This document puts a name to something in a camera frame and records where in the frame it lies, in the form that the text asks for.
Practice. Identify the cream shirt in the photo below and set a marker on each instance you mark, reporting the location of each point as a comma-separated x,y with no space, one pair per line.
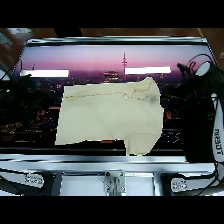
106,116

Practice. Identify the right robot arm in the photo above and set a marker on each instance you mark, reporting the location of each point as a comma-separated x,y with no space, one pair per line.
200,126

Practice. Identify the silver frame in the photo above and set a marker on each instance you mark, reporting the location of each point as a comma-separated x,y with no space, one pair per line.
86,165

